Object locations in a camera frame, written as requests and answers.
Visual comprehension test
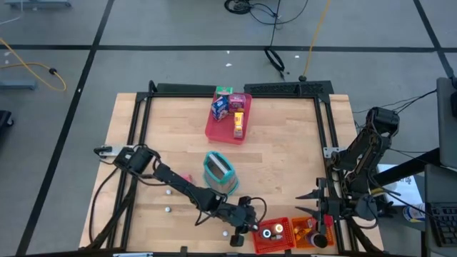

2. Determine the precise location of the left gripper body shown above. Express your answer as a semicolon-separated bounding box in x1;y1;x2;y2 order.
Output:
228;195;260;248

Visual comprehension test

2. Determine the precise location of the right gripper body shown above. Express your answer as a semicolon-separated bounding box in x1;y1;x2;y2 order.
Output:
318;177;353;236

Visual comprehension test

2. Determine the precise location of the purple spice jar black cap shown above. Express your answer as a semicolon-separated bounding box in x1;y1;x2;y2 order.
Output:
306;230;329;250

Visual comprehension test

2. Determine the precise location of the pink plastic tray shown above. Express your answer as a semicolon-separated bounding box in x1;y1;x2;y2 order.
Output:
204;91;253;146

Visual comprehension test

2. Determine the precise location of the yellow Corn Pops cereal box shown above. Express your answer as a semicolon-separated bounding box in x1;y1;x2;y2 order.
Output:
233;111;245;139

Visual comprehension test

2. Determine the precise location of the blue Frosted Flakes cereal box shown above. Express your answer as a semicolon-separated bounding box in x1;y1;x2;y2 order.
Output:
211;95;230;121

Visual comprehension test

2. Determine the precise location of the magenta Raisin Bran cereal box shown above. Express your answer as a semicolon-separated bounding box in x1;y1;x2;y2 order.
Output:
228;93;247;114

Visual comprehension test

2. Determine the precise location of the green cereal box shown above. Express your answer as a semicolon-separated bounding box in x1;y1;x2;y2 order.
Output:
215;86;234;99

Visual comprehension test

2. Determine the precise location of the orange plastic basket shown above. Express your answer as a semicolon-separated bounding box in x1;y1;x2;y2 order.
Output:
291;216;336;250

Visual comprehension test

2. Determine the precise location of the red plastic basket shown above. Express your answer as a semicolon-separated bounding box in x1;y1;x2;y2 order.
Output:
252;216;296;255

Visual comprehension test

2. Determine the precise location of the white paper sheet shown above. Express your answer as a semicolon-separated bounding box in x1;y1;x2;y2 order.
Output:
376;163;424;207

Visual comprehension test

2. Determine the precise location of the black support beam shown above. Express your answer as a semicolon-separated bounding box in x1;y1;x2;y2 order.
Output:
367;148;441;189

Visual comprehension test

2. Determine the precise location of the gray desk surface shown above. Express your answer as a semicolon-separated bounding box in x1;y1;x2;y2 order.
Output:
423;163;457;257

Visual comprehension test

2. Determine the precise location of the black keyboard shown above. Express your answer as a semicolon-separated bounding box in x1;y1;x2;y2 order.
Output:
426;202;457;248

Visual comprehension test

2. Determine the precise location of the black perforated panel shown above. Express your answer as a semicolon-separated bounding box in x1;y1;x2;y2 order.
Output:
243;80;335;97

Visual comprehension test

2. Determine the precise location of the gray rounded panel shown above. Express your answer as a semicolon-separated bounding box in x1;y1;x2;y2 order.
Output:
436;76;457;169

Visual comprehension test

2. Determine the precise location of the black flat panel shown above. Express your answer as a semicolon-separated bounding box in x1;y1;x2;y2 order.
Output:
156;83;221;94

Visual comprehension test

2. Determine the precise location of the black floor object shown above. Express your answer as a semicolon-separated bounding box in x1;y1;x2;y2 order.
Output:
0;110;14;129

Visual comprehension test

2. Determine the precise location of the gray furniture foot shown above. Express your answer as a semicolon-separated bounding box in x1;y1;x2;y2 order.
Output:
0;79;38;91

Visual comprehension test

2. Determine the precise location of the gray furniture base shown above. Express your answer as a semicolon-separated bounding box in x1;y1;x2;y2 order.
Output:
5;0;72;10

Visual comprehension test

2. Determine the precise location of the black cable with strap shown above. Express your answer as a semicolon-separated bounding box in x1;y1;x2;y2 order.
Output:
263;0;286;80

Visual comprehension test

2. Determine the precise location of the black metal table frame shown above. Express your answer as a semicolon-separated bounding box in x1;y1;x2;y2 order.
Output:
85;80;385;255

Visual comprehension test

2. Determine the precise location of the thin black cable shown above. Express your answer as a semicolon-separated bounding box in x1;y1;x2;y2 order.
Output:
353;89;438;136

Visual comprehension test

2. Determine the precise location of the yellow hanging cable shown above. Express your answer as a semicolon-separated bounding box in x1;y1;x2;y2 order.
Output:
301;0;333;78

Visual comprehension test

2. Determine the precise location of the coiled black cable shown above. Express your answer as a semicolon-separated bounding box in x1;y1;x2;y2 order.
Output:
224;0;310;26

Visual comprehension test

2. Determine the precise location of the yellow floor cable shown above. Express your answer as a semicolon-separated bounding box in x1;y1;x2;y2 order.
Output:
0;37;68;92

